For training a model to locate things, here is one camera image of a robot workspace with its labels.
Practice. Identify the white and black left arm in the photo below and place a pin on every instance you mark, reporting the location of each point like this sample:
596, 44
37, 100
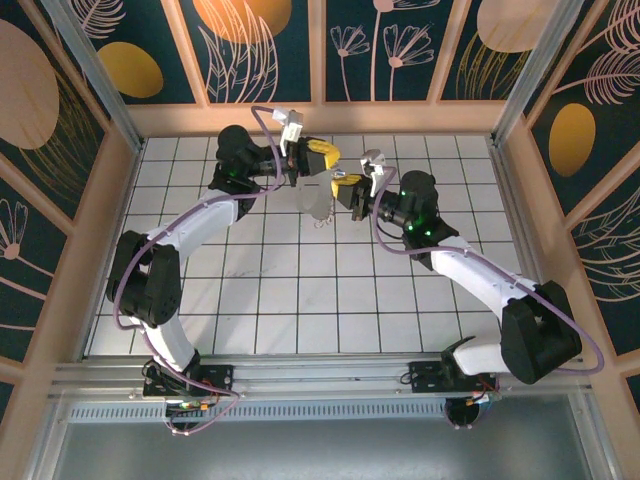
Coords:
200, 215

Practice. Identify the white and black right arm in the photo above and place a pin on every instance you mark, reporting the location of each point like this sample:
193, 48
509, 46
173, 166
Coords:
475, 270

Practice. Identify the grey metal sheet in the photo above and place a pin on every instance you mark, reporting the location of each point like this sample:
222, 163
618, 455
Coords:
320, 452

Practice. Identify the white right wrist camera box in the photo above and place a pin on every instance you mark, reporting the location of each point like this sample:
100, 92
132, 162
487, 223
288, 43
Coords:
372, 162

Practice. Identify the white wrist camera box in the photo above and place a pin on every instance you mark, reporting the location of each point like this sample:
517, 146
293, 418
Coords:
292, 130
372, 162

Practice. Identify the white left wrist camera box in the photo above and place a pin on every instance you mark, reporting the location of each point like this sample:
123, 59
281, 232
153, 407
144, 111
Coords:
292, 130

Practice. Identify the aluminium side rail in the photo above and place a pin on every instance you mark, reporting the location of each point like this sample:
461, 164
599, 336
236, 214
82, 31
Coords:
125, 205
512, 210

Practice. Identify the aluminium corner post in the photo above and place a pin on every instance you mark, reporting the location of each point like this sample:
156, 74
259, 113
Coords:
535, 65
95, 75

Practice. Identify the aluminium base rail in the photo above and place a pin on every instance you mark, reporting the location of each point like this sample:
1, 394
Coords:
320, 375

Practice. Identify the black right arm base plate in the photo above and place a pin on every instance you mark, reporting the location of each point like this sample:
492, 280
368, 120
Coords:
425, 377

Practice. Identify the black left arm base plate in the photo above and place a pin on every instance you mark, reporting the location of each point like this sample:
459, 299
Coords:
217, 377

